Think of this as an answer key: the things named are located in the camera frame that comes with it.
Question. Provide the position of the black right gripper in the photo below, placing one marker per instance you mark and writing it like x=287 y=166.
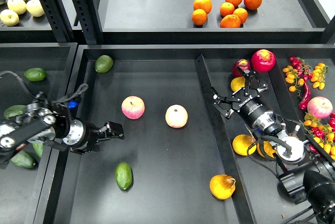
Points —
x=252 y=109

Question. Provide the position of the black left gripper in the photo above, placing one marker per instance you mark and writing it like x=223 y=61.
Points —
x=85 y=137

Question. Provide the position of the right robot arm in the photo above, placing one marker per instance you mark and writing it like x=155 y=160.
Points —
x=302 y=168

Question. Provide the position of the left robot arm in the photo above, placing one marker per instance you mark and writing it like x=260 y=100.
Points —
x=51 y=123

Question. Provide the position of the yellow pear with stem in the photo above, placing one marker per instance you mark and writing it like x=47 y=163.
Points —
x=243 y=144

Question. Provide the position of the dark avocado bottom left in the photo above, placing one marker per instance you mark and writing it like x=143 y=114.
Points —
x=24 y=159

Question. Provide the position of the green avocado tray corner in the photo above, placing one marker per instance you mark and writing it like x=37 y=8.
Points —
x=103 y=64

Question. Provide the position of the dark green avocado long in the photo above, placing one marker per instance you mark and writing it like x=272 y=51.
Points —
x=14 y=111

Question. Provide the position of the green avocado left tray top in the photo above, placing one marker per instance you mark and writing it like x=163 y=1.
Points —
x=35 y=74

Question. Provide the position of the pale yellow pear right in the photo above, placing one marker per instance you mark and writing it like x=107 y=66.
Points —
x=34 y=7

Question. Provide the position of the pale yellow pear front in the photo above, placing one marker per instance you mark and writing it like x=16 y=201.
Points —
x=9 y=17

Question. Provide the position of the pale yellow pear middle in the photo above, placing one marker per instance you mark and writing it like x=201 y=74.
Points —
x=18 y=6

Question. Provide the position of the dark red apple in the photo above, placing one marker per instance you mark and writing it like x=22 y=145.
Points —
x=243 y=64

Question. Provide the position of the red apple top right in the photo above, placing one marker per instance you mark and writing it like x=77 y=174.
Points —
x=263 y=60

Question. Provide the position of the pink apple left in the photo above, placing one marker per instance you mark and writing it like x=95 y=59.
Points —
x=133 y=107

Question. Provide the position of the cherry tomato bunch upper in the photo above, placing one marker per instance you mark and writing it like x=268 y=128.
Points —
x=299 y=73

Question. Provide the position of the cherry tomato bunch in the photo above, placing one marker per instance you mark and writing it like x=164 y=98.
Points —
x=299 y=73
x=321 y=130

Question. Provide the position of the pale pink apple centre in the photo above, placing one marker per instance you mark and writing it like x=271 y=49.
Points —
x=176 y=116

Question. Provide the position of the red chili pepper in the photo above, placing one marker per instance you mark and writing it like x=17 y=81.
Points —
x=306 y=97

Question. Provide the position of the orange front bottom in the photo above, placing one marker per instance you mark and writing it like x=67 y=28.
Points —
x=230 y=21

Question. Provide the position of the orange right small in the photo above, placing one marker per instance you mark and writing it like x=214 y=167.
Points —
x=242 y=14

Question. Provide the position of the orange small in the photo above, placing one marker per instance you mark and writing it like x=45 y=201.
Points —
x=242 y=14
x=226 y=8

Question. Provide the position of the black left tray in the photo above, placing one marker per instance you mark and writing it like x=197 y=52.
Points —
x=27 y=193

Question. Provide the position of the black tray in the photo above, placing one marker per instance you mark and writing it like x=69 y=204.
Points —
x=27 y=193
x=171 y=167

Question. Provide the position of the pink apple far right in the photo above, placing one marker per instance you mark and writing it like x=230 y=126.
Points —
x=320 y=107

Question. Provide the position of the orange centre small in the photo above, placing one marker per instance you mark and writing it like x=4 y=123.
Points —
x=226 y=8

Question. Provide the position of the orange lower left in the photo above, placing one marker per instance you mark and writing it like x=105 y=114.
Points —
x=199 y=17

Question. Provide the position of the black centre tray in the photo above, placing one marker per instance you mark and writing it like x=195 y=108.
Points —
x=171 y=167

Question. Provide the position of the orange top right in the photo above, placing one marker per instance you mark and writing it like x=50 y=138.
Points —
x=252 y=4

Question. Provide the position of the cherry tomato bunch lower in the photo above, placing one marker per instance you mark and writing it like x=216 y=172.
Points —
x=321 y=130

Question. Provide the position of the orange far left top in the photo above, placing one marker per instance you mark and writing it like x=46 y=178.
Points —
x=205 y=5

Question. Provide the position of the black tray divider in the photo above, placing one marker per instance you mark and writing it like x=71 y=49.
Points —
x=240 y=197

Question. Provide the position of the black metal shelf rack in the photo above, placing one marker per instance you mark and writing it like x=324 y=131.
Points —
x=170 y=22

